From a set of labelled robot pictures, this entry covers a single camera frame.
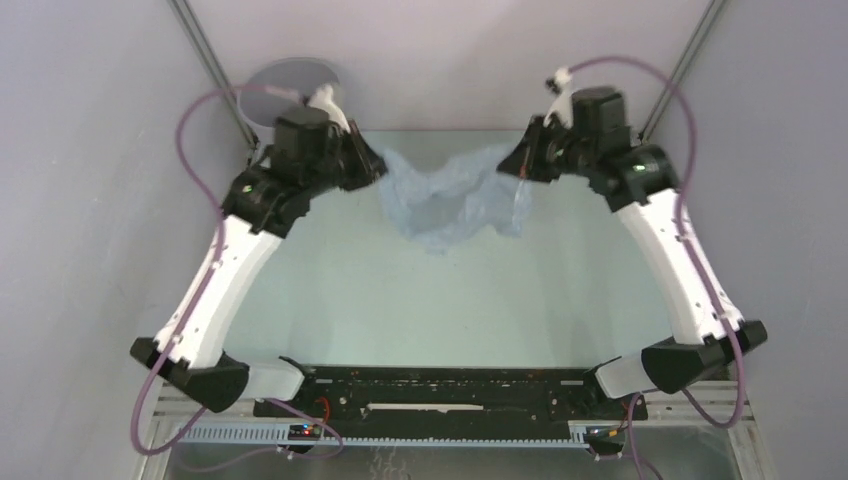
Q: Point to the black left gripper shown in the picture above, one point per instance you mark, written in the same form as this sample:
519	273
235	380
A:
371	166

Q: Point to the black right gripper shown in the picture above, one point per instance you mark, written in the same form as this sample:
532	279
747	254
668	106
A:
525	163

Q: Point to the translucent blue trash bag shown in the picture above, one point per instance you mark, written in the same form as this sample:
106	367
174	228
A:
442	208

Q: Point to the grey plastic trash bin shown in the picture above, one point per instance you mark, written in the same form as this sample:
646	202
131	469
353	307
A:
279	87

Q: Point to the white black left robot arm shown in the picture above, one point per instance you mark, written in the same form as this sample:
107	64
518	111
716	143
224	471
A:
316	149

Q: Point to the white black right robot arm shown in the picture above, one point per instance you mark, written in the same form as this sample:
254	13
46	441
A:
586	133

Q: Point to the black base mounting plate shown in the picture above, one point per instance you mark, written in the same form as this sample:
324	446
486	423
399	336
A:
481	403

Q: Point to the small electronics board with LEDs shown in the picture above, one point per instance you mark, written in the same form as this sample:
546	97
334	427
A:
303	433

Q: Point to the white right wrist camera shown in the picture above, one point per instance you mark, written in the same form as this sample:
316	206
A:
560	112

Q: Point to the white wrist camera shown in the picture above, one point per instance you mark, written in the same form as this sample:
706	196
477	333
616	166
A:
560	112
327	97

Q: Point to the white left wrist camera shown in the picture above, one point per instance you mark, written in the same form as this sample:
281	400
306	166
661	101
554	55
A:
327	97

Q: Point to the light blue cable duct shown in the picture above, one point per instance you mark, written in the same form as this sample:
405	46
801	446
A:
378	434

